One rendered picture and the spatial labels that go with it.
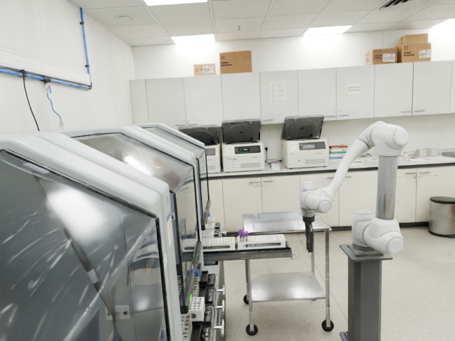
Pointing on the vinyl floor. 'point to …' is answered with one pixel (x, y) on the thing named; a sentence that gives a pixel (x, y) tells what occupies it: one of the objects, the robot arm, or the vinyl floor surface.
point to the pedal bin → (442, 216)
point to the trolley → (290, 222)
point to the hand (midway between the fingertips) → (309, 245)
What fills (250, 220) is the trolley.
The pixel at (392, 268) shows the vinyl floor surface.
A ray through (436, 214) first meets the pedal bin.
